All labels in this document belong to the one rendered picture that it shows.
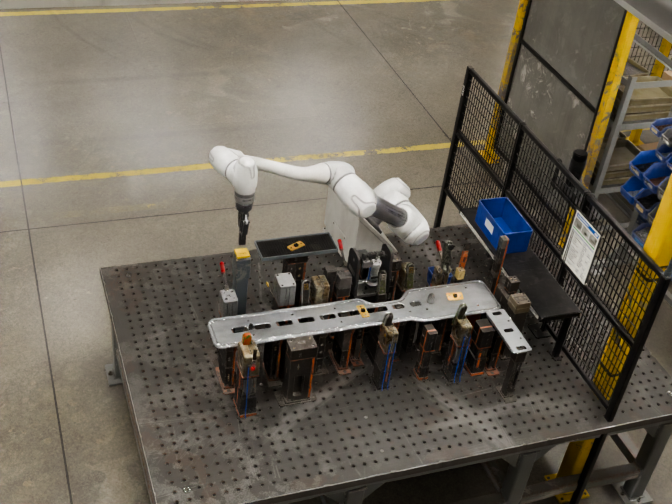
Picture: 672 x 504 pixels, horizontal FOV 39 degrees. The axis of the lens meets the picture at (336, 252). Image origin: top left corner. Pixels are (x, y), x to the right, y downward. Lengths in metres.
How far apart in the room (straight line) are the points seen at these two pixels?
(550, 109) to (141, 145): 3.00
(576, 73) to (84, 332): 3.53
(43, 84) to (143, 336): 3.95
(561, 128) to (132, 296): 3.29
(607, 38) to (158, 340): 3.37
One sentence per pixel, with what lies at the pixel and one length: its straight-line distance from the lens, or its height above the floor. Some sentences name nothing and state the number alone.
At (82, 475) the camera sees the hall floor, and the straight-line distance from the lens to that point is 4.97.
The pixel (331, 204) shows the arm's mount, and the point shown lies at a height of 0.91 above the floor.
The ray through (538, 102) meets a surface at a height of 0.77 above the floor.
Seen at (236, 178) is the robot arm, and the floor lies 1.58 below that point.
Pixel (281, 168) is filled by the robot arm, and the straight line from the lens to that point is 4.32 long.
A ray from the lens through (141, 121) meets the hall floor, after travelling 7.65.
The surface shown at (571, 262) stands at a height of 1.19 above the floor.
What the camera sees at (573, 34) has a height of 1.37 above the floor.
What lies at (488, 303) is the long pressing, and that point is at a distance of 4.57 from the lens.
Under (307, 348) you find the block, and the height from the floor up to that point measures 1.03.
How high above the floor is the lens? 3.82
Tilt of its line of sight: 37 degrees down
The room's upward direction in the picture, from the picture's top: 8 degrees clockwise
